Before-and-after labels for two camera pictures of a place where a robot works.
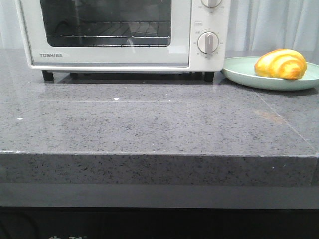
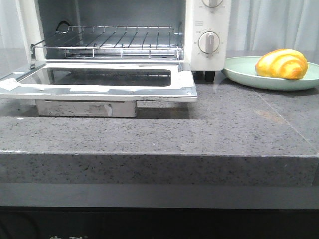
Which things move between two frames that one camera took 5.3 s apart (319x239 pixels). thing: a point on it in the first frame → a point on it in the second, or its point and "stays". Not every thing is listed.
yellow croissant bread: (284, 63) stays
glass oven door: (107, 33) → (114, 81)
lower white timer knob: (208, 43) stays
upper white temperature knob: (211, 3) stays
